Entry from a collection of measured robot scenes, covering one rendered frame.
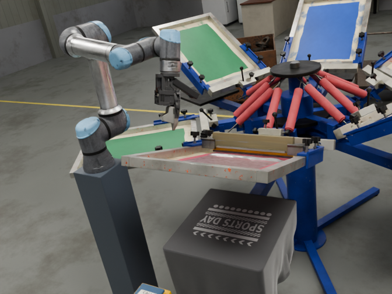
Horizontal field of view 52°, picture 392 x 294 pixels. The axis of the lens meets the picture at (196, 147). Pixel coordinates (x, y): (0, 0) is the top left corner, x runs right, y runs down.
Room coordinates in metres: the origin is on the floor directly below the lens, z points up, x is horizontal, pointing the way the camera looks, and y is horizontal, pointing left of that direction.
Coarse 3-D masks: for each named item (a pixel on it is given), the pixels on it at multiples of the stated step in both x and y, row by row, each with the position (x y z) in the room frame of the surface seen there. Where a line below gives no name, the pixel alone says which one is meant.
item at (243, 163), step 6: (258, 156) 1.71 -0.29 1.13; (264, 156) 1.71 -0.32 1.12; (228, 162) 1.50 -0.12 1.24; (234, 162) 1.51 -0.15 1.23; (240, 162) 1.51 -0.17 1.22; (246, 162) 1.51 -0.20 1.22; (252, 162) 1.51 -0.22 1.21; (258, 162) 1.52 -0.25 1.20; (264, 162) 1.52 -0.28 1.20; (270, 162) 1.52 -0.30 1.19; (276, 162) 1.53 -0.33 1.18; (252, 168) 1.36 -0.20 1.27; (258, 168) 1.36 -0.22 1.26
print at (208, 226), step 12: (216, 204) 1.64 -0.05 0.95; (204, 216) 1.56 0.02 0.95; (216, 216) 1.54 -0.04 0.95; (228, 216) 1.52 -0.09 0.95; (240, 216) 1.51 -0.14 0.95; (252, 216) 1.49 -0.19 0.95; (264, 216) 1.48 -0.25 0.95; (204, 228) 1.47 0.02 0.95; (216, 228) 1.45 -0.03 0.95; (228, 228) 1.44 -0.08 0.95; (240, 228) 1.42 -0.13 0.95; (252, 228) 1.41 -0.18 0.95; (228, 240) 1.36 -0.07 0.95; (240, 240) 1.34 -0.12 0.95; (252, 240) 1.33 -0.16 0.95
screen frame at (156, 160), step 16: (128, 160) 1.38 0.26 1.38; (144, 160) 1.35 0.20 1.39; (160, 160) 1.31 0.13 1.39; (176, 160) 1.30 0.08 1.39; (288, 160) 1.35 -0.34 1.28; (304, 160) 1.46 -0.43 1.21; (224, 176) 1.17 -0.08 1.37; (240, 176) 1.14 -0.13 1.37; (256, 176) 1.11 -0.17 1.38; (272, 176) 1.13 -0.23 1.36
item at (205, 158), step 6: (192, 156) 1.67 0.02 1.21; (198, 156) 1.67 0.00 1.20; (204, 156) 1.67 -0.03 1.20; (210, 156) 1.68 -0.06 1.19; (216, 156) 1.68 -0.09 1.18; (198, 162) 1.49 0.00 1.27; (204, 162) 1.49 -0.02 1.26; (210, 162) 1.49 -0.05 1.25; (216, 162) 1.50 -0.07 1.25; (222, 162) 1.50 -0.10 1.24
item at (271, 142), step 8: (216, 136) 1.83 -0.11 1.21; (224, 136) 1.81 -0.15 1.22; (232, 136) 1.79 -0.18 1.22; (240, 136) 1.77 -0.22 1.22; (248, 136) 1.75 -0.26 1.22; (256, 136) 1.73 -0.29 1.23; (264, 136) 1.71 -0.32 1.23; (272, 136) 1.69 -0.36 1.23; (280, 136) 1.67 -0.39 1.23; (288, 136) 1.65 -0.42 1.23; (216, 144) 1.82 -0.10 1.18; (224, 144) 1.80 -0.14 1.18; (232, 144) 1.78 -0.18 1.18; (240, 144) 1.75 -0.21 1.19; (248, 144) 1.73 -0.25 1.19; (256, 144) 1.71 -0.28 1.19; (264, 144) 1.69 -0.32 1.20; (272, 144) 1.67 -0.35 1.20; (280, 144) 1.65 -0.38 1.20
